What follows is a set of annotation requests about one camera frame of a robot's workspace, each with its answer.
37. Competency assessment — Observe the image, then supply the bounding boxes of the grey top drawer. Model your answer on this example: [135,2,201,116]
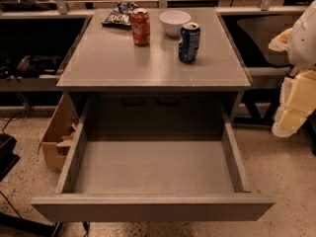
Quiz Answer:
[31,94,276,223]

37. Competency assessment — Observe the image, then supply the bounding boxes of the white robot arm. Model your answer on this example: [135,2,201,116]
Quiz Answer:
[269,1,316,137]

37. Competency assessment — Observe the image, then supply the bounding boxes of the grey drawer cabinet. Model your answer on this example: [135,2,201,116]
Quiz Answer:
[57,8,251,96]

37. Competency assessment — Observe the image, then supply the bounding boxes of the black chair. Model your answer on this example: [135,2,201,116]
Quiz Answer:
[234,15,299,125]

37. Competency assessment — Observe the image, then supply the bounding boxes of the blue soda can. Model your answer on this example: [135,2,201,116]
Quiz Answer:
[178,22,200,63]

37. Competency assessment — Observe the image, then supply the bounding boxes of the white bowl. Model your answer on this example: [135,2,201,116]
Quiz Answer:
[159,11,191,37]

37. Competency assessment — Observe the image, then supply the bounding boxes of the red soda can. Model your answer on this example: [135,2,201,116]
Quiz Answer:
[131,8,150,45]

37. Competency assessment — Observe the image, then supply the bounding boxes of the dark chip bag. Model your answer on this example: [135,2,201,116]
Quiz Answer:
[102,1,138,29]

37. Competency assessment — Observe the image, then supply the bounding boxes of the cardboard box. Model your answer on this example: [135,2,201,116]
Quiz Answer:
[39,95,78,169]

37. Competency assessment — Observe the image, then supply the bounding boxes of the headphones on shelf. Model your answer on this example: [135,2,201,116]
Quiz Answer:
[0,55,63,79]

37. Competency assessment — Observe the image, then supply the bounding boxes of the black stand base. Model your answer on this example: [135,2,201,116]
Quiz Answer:
[0,212,63,237]

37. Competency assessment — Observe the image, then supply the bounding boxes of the black case at left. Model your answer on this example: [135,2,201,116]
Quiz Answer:
[0,133,20,182]

